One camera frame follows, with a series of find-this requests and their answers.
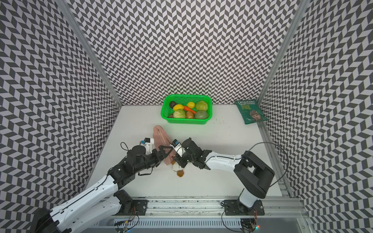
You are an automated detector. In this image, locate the light green toy cabbage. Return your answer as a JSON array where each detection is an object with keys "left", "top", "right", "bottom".
[{"left": 195, "top": 101, "right": 208, "bottom": 111}]

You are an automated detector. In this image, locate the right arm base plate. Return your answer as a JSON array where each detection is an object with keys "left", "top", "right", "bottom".
[{"left": 220, "top": 200, "right": 265, "bottom": 216}]

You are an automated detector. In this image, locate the aluminium front rail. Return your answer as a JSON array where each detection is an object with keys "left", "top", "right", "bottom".
[{"left": 64, "top": 196, "right": 309, "bottom": 219}]

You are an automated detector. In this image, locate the green plastic basket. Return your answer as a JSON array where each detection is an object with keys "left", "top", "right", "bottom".
[{"left": 160, "top": 94, "right": 213, "bottom": 125}]

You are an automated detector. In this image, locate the aluminium corner post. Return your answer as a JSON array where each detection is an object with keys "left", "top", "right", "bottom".
[
  {"left": 55, "top": 0, "right": 122, "bottom": 107},
  {"left": 257, "top": 0, "right": 311, "bottom": 105}
]

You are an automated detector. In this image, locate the pink corduroy bag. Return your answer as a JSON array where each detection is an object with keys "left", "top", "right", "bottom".
[{"left": 153, "top": 125, "right": 175, "bottom": 165}]

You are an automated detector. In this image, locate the plush keychain decoration with carabiners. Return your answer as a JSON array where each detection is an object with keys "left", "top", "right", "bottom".
[{"left": 172, "top": 160, "right": 184, "bottom": 177}]

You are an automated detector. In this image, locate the brown toy potato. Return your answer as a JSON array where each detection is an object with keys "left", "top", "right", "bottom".
[{"left": 186, "top": 111, "right": 194, "bottom": 119}]

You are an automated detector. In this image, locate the green book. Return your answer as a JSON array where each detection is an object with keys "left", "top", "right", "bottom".
[{"left": 235, "top": 99, "right": 268, "bottom": 125}]

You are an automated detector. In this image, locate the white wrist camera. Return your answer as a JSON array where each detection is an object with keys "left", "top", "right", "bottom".
[
  {"left": 139, "top": 138, "right": 154, "bottom": 154},
  {"left": 171, "top": 139, "right": 185, "bottom": 157}
]

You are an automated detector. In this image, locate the dark purple toy fruit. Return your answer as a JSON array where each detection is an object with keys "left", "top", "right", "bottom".
[{"left": 169, "top": 101, "right": 177, "bottom": 109}]

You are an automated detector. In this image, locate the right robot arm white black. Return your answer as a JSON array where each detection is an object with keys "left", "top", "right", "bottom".
[{"left": 171, "top": 138, "right": 275, "bottom": 209}]

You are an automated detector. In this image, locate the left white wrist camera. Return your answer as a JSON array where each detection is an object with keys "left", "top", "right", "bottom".
[{"left": 139, "top": 138, "right": 154, "bottom": 154}]

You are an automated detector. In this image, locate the left aluminium corner post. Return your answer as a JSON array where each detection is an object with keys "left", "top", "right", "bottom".
[{"left": 55, "top": 0, "right": 122, "bottom": 107}]

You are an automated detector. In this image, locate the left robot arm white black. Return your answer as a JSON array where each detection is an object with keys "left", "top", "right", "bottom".
[{"left": 30, "top": 145, "right": 174, "bottom": 233}]

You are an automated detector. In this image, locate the yellow toy lemon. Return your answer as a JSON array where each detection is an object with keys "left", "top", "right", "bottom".
[{"left": 187, "top": 102, "right": 195, "bottom": 109}]

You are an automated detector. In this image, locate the grey green toy avocado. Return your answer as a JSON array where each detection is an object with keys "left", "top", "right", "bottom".
[{"left": 194, "top": 110, "right": 209, "bottom": 119}]

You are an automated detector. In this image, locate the orange toy carrot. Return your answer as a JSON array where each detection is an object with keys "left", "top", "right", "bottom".
[{"left": 184, "top": 106, "right": 196, "bottom": 114}]

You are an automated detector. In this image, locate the green toy lettuce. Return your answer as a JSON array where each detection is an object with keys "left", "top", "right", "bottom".
[{"left": 173, "top": 109, "right": 186, "bottom": 118}]

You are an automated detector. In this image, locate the right aluminium corner post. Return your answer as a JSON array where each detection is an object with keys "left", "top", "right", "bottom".
[{"left": 257, "top": 0, "right": 311, "bottom": 105}]

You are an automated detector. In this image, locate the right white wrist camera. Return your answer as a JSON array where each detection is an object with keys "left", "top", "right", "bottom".
[{"left": 171, "top": 139, "right": 185, "bottom": 157}]

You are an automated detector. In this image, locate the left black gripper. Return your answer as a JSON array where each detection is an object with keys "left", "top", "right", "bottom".
[{"left": 134, "top": 145, "right": 173, "bottom": 174}]

